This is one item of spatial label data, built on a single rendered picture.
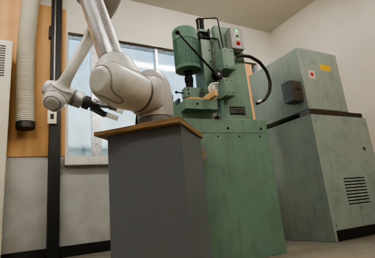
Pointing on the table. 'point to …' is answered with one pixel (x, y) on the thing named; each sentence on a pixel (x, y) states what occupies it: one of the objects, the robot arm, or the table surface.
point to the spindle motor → (185, 57)
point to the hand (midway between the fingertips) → (118, 114)
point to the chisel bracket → (191, 92)
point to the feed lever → (203, 60)
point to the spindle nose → (188, 78)
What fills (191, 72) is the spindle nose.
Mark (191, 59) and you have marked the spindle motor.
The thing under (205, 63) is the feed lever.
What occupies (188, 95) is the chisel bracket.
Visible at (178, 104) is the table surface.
